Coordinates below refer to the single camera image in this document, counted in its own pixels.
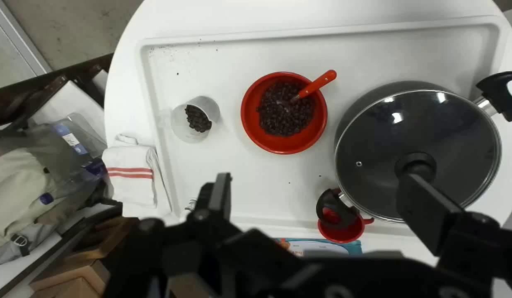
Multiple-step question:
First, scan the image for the white plastic tray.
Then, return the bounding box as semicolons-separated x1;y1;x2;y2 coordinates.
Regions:
138;22;503;231

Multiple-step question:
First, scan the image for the low wooden cabinet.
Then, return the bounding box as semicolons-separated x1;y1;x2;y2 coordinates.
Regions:
31;218;142;298

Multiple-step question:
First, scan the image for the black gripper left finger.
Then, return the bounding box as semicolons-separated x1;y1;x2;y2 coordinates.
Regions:
196;171;236;226

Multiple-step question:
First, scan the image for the white towel with red stripes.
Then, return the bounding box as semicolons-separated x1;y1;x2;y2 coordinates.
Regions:
102;133;175;219

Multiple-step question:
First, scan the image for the blue printed cardboard box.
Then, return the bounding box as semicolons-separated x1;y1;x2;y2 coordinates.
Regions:
277;237;365;259

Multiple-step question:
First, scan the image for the glass pot lid black knob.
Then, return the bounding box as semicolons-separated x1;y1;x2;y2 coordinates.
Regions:
335;88;503;221

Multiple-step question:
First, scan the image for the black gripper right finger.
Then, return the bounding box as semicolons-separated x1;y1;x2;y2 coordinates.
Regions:
397;173;468;257

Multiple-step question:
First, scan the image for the black cooking pot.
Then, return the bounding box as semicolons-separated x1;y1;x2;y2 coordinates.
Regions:
334;72;512;223

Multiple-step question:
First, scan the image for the small red cup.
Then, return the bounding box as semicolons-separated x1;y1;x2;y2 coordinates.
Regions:
316;188;377;246

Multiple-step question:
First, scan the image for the clear plastic water bottle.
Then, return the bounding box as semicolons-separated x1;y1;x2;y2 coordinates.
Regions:
46;113;110;184

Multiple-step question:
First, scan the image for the orange plastic spoon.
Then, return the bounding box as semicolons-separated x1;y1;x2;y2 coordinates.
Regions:
289;69;339;105

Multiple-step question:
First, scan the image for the clear plastic jug with beans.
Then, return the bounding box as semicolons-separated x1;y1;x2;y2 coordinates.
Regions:
171;95;223;145

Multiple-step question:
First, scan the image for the red bowl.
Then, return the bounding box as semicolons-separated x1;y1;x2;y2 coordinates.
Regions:
239;72;331;156

